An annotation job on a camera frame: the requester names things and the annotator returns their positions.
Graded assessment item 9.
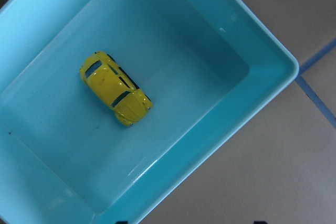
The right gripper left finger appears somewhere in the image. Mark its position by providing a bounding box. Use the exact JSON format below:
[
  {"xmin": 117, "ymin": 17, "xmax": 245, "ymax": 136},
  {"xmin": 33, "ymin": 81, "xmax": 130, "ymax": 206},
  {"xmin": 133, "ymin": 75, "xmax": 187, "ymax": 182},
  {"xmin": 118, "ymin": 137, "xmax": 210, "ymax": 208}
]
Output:
[{"xmin": 115, "ymin": 220, "xmax": 129, "ymax": 224}]

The yellow beetle toy car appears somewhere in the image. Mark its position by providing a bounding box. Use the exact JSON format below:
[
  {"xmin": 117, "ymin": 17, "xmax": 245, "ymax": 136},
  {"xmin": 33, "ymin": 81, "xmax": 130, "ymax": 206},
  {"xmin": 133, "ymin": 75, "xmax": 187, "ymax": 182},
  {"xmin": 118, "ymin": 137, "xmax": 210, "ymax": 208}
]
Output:
[{"xmin": 79, "ymin": 51, "xmax": 153, "ymax": 126}]

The light blue plastic bin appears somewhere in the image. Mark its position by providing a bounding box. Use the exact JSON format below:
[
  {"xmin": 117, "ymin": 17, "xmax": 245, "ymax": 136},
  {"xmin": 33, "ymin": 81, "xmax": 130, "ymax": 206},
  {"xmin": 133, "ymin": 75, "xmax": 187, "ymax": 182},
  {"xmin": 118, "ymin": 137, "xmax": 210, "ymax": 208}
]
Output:
[{"xmin": 1, "ymin": 0, "xmax": 299, "ymax": 223}]

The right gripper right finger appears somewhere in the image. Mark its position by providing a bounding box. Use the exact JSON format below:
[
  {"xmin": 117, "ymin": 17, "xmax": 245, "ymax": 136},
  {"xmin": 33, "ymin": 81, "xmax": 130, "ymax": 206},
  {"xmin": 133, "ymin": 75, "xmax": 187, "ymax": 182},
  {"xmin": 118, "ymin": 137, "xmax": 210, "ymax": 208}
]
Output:
[{"xmin": 253, "ymin": 220, "xmax": 267, "ymax": 224}]

